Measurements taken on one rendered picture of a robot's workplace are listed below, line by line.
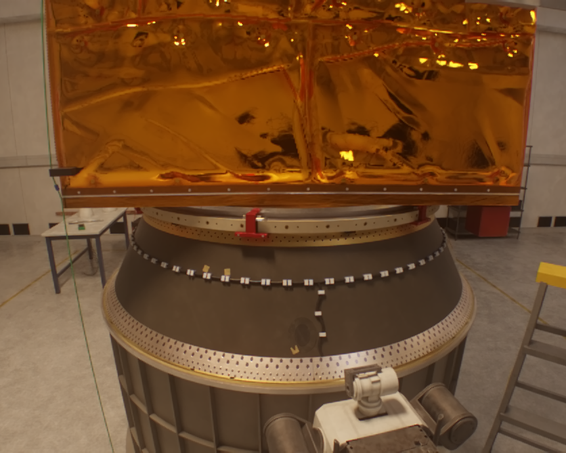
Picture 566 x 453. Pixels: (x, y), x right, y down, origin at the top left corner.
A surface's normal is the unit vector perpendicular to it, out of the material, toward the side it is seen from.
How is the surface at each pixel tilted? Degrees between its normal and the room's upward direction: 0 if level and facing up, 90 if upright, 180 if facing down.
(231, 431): 90
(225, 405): 90
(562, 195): 90
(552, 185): 90
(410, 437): 0
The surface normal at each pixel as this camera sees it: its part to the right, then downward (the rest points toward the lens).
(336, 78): 0.07, 0.21
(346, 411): 0.00, -0.97
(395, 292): 0.40, -0.25
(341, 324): 0.16, -0.22
